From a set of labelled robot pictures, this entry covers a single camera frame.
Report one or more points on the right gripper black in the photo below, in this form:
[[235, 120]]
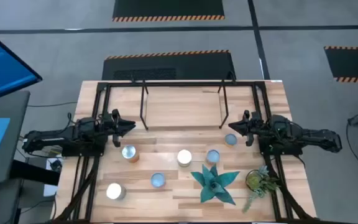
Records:
[[253, 127]]

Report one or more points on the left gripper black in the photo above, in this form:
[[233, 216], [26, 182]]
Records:
[[110, 127]]

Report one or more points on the orange beans can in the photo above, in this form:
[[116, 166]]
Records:
[[128, 152]]

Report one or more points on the yellow black beans can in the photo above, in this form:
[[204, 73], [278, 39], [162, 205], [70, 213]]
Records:
[[212, 156]]

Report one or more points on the teal can with pink panels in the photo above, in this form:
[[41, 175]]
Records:
[[158, 180]]

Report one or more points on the green pears can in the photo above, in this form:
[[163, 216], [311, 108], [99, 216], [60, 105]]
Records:
[[184, 156]]

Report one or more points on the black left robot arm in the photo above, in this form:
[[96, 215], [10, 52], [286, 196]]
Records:
[[57, 138]]

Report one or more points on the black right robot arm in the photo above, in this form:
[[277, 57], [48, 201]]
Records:
[[315, 138]]

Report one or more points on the black-framed wooden shelf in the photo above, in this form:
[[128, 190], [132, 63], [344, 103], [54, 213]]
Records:
[[182, 109]]

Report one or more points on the small orange-sided can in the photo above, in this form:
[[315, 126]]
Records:
[[230, 139]]

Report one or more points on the green succulent in pot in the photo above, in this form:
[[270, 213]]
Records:
[[255, 182]]

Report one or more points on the teal succulent in white pot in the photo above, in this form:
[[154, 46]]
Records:
[[214, 186]]

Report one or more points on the black mat with hazard stripe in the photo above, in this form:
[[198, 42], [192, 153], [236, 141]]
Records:
[[197, 67], [166, 7], [353, 63]]

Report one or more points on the white box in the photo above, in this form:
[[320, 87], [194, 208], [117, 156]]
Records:
[[50, 189]]

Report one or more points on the black stand base bar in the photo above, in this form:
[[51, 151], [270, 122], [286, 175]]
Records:
[[33, 172]]

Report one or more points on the grey-framed light blue screen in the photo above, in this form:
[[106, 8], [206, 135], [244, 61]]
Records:
[[17, 124]]

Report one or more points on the black monitor blue screen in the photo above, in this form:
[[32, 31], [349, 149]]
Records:
[[2, 62]]

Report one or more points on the black aluminium table frame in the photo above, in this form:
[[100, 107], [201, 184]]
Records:
[[182, 84]]

